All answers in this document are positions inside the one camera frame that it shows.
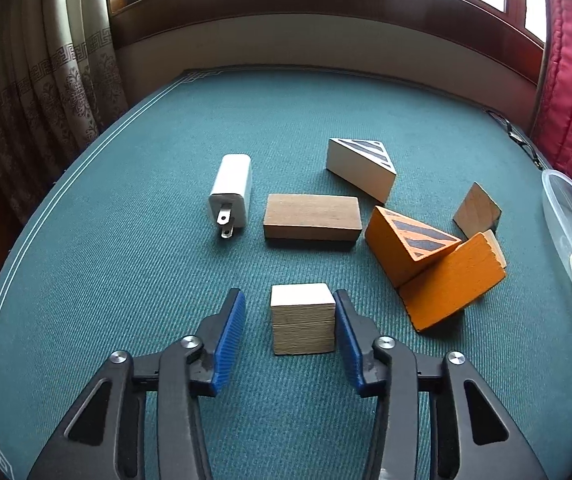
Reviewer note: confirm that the plain wooden wedge block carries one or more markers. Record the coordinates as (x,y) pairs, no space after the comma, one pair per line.
(473,210)

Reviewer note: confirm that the orange striped triangular block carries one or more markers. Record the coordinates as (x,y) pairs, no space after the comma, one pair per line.
(391,245)

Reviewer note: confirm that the white striped triangular block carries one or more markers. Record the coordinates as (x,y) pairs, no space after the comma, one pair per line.
(356,170)

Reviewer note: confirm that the small light wooden block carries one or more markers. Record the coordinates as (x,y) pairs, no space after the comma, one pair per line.
(497,251)

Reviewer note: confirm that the brown rectangular wooden block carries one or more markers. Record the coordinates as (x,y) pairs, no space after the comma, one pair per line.
(311,215)

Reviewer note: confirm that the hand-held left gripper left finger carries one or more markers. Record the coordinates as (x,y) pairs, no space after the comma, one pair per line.
(228,340)

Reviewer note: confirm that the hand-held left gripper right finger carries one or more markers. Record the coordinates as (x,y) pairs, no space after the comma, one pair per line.
(348,345)

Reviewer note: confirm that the white charger plug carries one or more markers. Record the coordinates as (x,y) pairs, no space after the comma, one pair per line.
(231,180)

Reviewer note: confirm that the wooden cube with white face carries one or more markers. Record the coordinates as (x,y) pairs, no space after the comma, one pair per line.
(301,325)

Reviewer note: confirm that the orange rectangular wooden block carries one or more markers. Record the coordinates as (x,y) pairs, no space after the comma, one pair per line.
(451,285)

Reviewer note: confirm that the beige patterned curtain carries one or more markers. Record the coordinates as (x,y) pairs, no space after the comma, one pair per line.
(40,85)

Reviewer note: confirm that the black wristwatch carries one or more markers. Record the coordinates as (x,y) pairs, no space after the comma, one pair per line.
(516,135)

